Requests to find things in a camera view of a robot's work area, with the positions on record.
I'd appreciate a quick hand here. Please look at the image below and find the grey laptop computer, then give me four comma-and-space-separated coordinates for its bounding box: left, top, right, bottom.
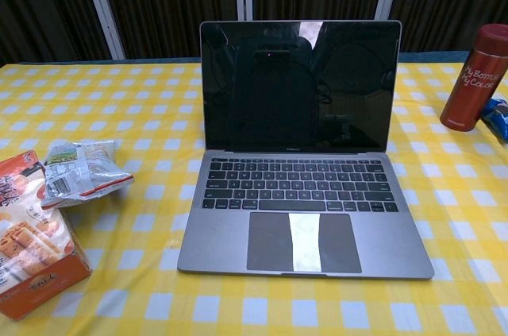
176, 20, 435, 281

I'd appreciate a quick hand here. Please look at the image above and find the yellow white checkered tablecloth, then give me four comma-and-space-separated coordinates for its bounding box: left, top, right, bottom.
0, 58, 508, 336

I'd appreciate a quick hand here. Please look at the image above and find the crumpled silver snack bag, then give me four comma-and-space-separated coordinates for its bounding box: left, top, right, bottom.
40, 139, 135, 210

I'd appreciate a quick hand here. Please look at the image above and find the red thermos bottle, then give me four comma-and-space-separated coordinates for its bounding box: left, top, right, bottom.
439, 23, 508, 133

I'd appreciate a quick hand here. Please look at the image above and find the orange snack box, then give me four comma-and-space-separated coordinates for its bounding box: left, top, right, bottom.
0, 149, 94, 319

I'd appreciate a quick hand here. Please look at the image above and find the blue snack packet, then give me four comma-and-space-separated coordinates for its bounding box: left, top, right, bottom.
480, 98, 508, 144

